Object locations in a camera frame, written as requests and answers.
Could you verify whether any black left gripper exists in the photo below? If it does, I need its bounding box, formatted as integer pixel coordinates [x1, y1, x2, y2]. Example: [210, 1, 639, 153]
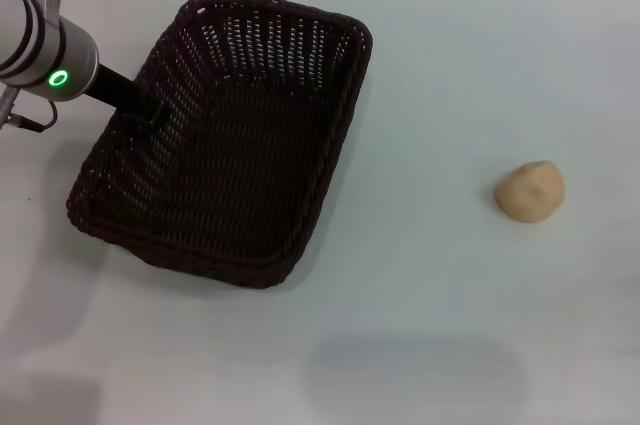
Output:
[87, 63, 170, 129]

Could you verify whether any black woven plastic basket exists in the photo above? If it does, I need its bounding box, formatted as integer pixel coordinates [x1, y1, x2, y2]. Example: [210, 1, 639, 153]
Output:
[65, 0, 374, 291]

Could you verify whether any beige round bread bun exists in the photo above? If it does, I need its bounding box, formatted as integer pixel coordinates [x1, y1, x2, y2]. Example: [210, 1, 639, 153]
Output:
[494, 159, 567, 222]

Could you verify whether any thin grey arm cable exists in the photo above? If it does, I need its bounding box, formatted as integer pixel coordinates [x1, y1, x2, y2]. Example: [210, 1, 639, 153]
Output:
[0, 87, 59, 132]

